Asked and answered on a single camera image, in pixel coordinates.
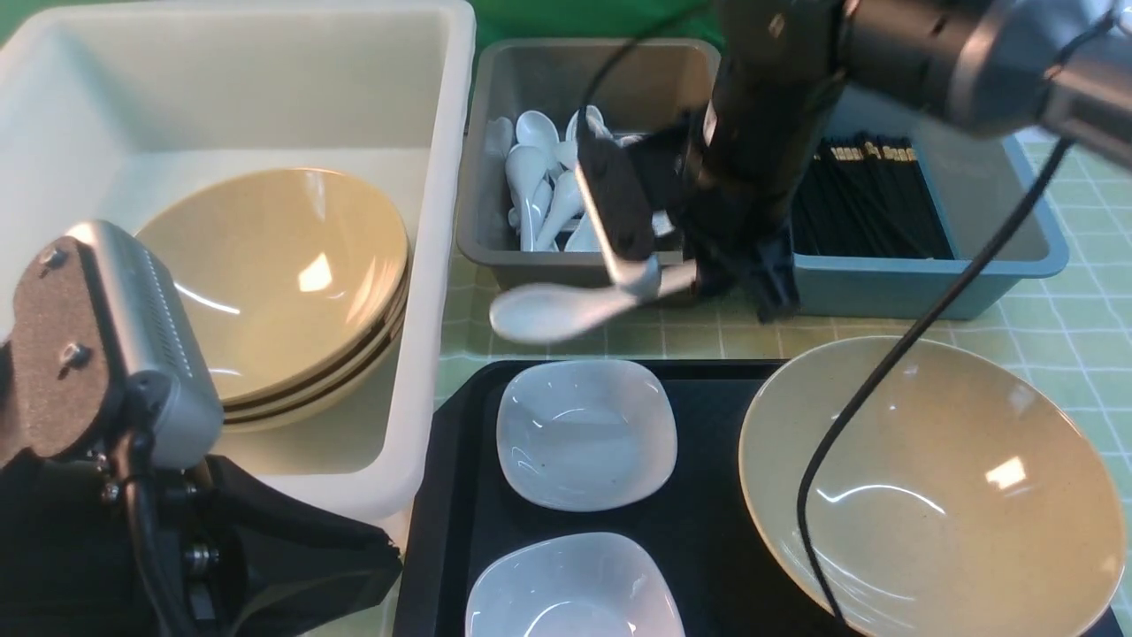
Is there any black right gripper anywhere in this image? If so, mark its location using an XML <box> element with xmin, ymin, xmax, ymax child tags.
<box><xmin>633</xmin><ymin>114</ymin><xmax>800</xmax><ymax>322</ymax></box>

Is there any white ceramic soup spoon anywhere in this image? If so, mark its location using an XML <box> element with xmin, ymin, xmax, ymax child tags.
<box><xmin>488</xmin><ymin>261</ymin><xmax>698</xmax><ymax>344</ymax></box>

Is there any white square dish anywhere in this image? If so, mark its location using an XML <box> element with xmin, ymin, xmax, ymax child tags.
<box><xmin>464</xmin><ymin>532</ymin><xmax>685</xmax><ymax>636</ymax></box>
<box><xmin>494</xmin><ymin>359</ymin><xmax>678</xmax><ymax>513</ymax></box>

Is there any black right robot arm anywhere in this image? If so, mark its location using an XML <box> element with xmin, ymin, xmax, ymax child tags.
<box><xmin>669</xmin><ymin>1</ymin><xmax>1129</xmax><ymax>322</ymax></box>

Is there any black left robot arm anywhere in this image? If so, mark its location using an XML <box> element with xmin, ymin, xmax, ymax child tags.
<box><xmin>1</xmin><ymin>456</ymin><xmax>402</xmax><ymax>636</ymax></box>

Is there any stacked tan bowl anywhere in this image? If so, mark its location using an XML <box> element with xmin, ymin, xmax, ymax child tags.
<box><xmin>217</xmin><ymin>292</ymin><xmax>409</xmax><ymax>418</ymax></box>
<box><xmin>221</xmin><ymin>327</ymin><xmax>406</xmax><ymax>434</ymax></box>
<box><xmin>136</xmin><ymin>167</ymin><xmax>411</xmax><ymax>404</ymax></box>

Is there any top stacked tan bowl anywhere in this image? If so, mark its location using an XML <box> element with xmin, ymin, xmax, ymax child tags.
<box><xmin>136</xmin><ymin>167</ymin><xmax>411</xmax><ymax>404</ymax></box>

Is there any bottom stacked tan bowl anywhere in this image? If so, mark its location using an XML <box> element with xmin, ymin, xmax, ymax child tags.
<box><xmin>221</xmin><ymin>327</ymin><xmax>406</xmax><ymax>434</ymax></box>

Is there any bundle of black chopsticks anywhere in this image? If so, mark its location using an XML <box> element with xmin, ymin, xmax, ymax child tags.
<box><xmin>792</xmin><ymin>132</ymin><xmax>955</xmax><ymax>259</ymax></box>

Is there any blue plastic chopstick bin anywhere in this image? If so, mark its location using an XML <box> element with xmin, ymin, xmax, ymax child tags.
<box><xmin>787</xmin><ymin>88</ymin><xmax>1069</xmax><ymax>320</ymax></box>

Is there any pile of white spoons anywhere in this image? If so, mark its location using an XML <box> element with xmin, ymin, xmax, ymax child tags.
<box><xmin>484</xmin><ymin>106</ymin><xmax>681</xmax><ymax>253</ymax></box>

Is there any grey plastic spoon bin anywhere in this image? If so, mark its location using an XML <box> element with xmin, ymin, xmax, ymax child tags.
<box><xmin>455</xmin><ymin>38</ymin><xmax>721</xmax><ymax>289</ymax></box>

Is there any black plastic serving tray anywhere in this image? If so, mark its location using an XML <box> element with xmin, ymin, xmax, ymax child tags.
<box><xmin>393</xmin><ymin>358</ymin><xmax>1124</xmax><ymax>637</ymax></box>

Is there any green checkered tablecloth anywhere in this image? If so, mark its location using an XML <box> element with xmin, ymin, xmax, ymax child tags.
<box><xmin>292</xmin><ymin>128</ymin><xmax>1132</xmax><ymax>637</ymax></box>

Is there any green cloth backdrop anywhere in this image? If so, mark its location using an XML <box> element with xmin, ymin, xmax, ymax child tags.
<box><xmin>470</xmin><ymin>1</ymin><xmax>694</xmax><ymax>49</ymax></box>

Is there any large white plastic tub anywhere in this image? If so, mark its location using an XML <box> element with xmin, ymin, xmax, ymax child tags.
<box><xmin>1</xmin><ymin>1</ymin><xmax>475</xmax><ymax>523</ymax></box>

